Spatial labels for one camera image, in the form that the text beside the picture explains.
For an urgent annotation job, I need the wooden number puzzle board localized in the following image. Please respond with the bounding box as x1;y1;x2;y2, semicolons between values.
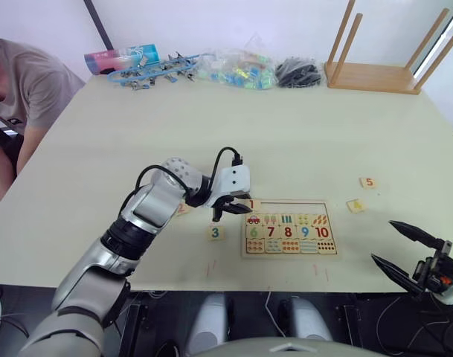
240;199;340;260

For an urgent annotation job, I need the bag of black parts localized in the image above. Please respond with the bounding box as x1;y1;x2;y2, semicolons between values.
274;55;324;90

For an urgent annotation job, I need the red items picture tile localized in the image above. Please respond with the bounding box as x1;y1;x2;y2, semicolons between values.
245;239;266;255

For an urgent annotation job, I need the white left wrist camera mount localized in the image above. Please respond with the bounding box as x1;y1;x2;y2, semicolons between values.
206;165;251;208

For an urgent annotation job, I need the clear bag of colourful pieces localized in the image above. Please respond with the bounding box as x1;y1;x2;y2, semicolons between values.
195;47;278;91

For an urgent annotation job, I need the grey robot torso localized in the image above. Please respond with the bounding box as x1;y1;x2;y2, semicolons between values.
194;335;378;357

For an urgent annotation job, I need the pink and blue cylinder container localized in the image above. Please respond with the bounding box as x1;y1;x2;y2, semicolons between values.
83;43;162;76

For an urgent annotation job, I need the wooden tile green number 3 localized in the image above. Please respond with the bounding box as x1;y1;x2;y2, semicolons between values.
206;224;225;242

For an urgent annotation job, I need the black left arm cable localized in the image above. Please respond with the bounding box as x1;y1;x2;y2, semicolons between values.
120;147;245;215

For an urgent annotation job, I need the person in grey t-shirt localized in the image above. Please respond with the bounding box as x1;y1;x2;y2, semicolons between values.
0;36;87;202

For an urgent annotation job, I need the blue hanger with metal clips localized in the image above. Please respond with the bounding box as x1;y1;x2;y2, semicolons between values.
106;51;202;92

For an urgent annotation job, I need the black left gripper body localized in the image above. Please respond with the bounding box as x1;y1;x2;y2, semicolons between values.
219;190;254;207

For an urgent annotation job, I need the wooden tile yellow number 4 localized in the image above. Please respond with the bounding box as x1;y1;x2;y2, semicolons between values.
345;199;367;215

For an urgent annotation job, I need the upturned wooden stool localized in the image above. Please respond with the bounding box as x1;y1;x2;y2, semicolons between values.
324;0;453;96

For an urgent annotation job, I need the silver rounded robot shell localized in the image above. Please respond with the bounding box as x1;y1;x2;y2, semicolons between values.
284;295;335;343
184;292;235;356

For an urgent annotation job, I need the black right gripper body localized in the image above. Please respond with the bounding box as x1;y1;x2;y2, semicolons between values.
411;240;453;298

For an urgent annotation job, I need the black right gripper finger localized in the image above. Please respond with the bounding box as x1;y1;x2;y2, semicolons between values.
388;219;445;251
370;254;423;298

